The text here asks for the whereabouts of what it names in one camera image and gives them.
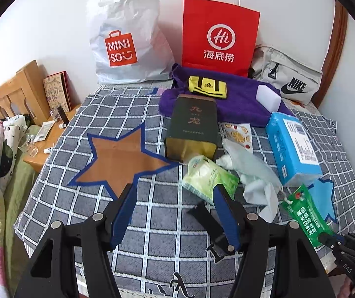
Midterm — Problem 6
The light green snack pouch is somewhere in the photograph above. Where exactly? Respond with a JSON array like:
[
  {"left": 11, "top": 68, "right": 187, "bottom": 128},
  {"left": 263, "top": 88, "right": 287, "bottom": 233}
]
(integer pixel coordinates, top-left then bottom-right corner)
[{"left": 181, "top": 155, "right": 239, "bottom": 205}]

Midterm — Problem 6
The green wet wipe packet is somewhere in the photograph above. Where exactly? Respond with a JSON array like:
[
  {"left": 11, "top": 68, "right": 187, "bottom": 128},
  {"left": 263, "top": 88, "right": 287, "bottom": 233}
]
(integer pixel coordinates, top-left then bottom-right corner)
[{"left": 282, "top": 184, "right": 332, "bottom": 248}]

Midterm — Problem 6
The orange-print wipe packet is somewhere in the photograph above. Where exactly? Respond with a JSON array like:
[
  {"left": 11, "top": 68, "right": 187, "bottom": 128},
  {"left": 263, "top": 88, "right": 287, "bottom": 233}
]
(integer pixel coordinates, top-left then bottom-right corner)
[{"left": 221, "top": 122, "right": 253, "bottom": 153}]

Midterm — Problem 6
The person's right hand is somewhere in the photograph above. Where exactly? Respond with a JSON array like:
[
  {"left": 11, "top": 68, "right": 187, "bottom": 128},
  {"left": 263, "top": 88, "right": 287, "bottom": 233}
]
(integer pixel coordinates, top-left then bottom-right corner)
[{"left": 337, "top": 277, "right": 355, "bottom": 298}]

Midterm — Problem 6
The brown star paper cutout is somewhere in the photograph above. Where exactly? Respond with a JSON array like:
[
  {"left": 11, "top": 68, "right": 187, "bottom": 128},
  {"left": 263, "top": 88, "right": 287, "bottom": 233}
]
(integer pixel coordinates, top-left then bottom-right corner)
[{"left": 68, "top": 123, "right": 179, "bottom": 200}]

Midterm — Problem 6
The blue star paper cutout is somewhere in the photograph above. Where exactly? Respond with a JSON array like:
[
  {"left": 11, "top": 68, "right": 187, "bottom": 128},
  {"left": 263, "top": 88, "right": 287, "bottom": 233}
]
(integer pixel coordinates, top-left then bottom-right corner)
[{"left": 309, "top": 179, "right": 337, "bottom": 223}]

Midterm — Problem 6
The blue tissue pack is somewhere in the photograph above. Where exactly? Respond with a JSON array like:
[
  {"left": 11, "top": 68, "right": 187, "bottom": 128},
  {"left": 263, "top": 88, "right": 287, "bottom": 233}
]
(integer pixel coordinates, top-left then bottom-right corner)
[{"left": 265, "top": 112, "right": 322, "bottom": 188}]

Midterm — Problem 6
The dark green tea box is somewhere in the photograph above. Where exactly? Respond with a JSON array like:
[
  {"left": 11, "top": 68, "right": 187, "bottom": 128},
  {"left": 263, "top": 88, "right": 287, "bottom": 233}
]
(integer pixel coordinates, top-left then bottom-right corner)
[{"left": 164, "top": 94, "right": 218, "bottom": 162}]

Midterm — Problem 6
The wooden nightstand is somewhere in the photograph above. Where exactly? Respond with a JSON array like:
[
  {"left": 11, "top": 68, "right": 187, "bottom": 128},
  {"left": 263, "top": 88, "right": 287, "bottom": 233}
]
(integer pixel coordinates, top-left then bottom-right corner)
[{"left": 23, "top": 123, "right": 65, "bottom": 173}]

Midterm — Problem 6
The small dark bottle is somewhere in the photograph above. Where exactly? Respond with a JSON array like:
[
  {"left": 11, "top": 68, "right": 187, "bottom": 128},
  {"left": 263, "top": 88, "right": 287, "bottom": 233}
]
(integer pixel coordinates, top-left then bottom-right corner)
[{"left": 56, "top": 105, "right": 69, "bottom": 125}]

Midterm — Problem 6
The clear glass cup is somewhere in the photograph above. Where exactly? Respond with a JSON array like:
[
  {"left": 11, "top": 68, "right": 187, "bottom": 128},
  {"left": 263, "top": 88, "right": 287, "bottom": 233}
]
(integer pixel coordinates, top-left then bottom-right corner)
[{"left": 17, "top": 133, "right": 38, "bottom": 157}]

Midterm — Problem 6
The white sponge block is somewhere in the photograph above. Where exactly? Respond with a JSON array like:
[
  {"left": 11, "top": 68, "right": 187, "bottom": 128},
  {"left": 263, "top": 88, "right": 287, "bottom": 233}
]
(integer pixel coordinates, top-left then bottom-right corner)
[{"left": 256, "top": 85, "right": 282, "bottom": 113}]

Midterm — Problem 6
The yellow Adidas pouch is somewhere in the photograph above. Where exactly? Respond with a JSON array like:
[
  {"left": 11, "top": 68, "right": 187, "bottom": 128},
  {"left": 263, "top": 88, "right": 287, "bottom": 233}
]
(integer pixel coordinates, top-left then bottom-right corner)
[{"left": 188, "top": 76, "right": 227, "bottom": 99}]

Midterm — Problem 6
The brown patterned book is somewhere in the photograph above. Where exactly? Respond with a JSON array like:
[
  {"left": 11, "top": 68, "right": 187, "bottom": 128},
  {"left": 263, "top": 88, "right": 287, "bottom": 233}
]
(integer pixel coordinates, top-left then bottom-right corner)
[{"left": 43, "top": 71, "right": 72, "bottom": 112}]

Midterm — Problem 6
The white Nike bag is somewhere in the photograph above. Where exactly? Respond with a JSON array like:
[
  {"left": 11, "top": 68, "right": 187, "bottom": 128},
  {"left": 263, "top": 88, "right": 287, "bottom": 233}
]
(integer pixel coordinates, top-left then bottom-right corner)
[{"left": 251, "top": 45, "right": 322, "bottom": 105}]

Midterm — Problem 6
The white Miniso plastic bag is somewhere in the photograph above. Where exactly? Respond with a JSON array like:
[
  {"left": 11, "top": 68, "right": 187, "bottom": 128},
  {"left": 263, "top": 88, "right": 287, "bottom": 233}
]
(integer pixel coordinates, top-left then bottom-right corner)
[{"left": 88, "top": 0, "right": 175, "bottom": 85}]

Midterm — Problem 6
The red Haidilao paper bag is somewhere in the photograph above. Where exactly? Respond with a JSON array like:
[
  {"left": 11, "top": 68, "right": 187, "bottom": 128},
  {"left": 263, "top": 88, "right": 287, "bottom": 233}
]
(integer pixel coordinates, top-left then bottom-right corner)
[{"left": 182, "top": 0, "right": 260, "bottom": 77}]

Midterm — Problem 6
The black strap with buckle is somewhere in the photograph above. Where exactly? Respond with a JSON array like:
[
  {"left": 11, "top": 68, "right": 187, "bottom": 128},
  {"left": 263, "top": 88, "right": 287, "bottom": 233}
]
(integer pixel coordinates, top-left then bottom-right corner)
[{"left": 187, "top": 200, "right": 236, "bottom": 263}]

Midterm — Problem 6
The wooden door frame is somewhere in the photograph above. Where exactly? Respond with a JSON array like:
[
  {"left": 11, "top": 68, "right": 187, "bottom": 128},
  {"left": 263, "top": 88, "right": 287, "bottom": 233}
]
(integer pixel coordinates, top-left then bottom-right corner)
[{"left": 312, "top": 0, "right": 348, "bottom": 108}]

